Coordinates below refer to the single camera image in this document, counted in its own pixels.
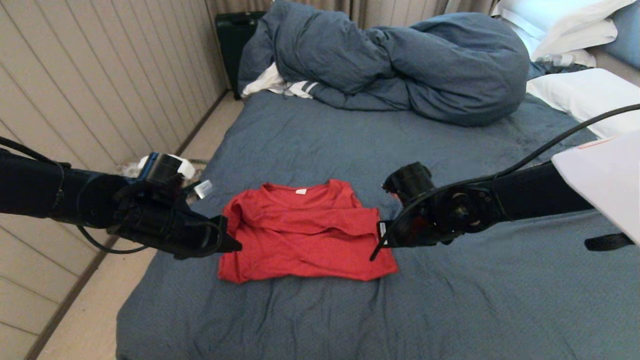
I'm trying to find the red printed t-shirt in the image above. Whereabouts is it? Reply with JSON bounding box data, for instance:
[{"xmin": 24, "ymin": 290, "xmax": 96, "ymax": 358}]
[{"xmin": 217, "ymin": 179, "xmax": 400, "ymax": 284}]

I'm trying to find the patterned slipper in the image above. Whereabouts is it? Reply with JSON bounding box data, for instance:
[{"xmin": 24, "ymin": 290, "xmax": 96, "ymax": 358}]
[{"xmin": 185, "ymin": 170, "xmax": 206, "ymax": 205}]

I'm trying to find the white striped garment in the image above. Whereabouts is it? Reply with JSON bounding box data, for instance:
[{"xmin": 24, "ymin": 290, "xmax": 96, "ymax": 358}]
[{"xmin": 242, "ymin": 62, "xmax": 319, "ymax": 100}]

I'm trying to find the crumpled blue duvet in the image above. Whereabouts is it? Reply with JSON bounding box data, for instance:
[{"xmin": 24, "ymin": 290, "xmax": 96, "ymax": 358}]
[{"xmin": 238, "ymin": 1, "xmax": 531, "ymax": 127}]

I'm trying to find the black suitcase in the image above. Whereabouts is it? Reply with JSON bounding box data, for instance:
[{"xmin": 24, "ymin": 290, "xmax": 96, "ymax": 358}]
[{"xmin": 216, "ymin": 12, "xmax": 268, "ymax": 101}]

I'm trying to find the large white pillow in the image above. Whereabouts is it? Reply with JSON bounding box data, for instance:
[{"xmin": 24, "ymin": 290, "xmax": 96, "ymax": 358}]
[{"xmin": 526, "ymin": 68, "xmax": 640, "ymax": 140}]

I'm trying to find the blue padded headboard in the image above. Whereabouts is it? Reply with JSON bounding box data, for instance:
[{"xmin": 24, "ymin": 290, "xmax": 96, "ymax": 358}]
[{"xmin": 599, "ymin": 1, "xmax": 640, "ymax": 71}]

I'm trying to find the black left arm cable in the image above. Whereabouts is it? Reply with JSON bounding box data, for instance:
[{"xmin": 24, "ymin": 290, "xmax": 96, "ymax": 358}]
[{"xmin": 0, "ymin": 136, "xmax": 226, "ymax": 256}]

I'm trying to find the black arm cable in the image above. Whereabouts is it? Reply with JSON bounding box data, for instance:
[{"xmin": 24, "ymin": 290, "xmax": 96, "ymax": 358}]
[
  {"xmin": 369, "ymin": 103, "xmax": 640, "ymax": 262},
  {"xmin": 0, "ymin": 136, "xmax": 226, "ymax": 256}
]

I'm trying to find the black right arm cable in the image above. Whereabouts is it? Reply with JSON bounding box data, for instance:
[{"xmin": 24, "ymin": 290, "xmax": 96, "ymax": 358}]
[{"xmin": 369, "ymin": 103, "xmax": 640, "ymax": 262}]

